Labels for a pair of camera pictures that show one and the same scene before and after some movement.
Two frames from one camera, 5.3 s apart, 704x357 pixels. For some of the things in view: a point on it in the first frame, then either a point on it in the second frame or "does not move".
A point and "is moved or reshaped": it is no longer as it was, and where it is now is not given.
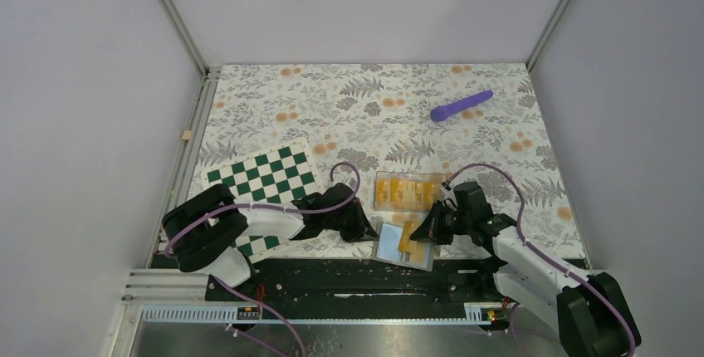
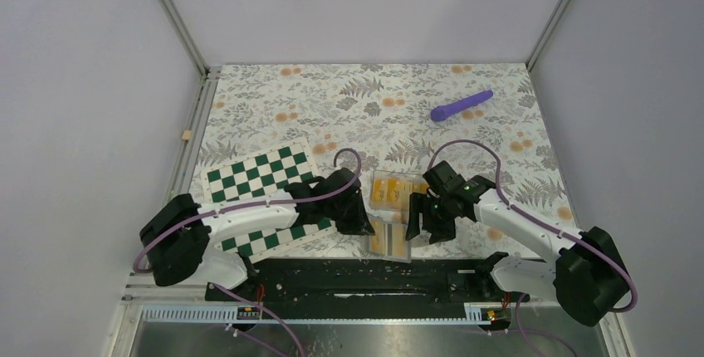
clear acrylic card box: (407, 191) does not move
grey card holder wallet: (394, 246) is moved or reshaped
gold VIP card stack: (408, 191) does not move
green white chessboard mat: (281, 174) does not move
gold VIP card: (405, 243) -> (378, 240)
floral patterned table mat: (483, 124) does not move
